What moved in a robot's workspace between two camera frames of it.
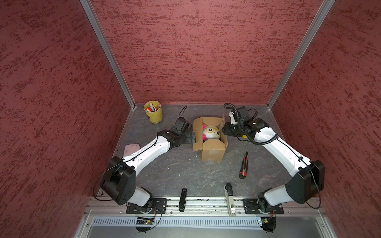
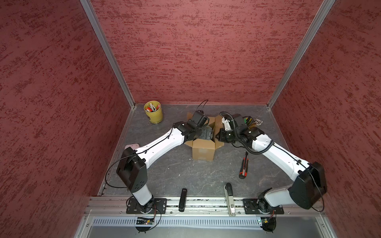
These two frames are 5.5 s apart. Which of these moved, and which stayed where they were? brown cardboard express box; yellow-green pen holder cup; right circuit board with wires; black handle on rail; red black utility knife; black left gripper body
Moved: black left gripper body; brown cardboard express box
Stayed: yellow-green pen holder cup; red black utility knife; black handle on rail; right circuit board with wires
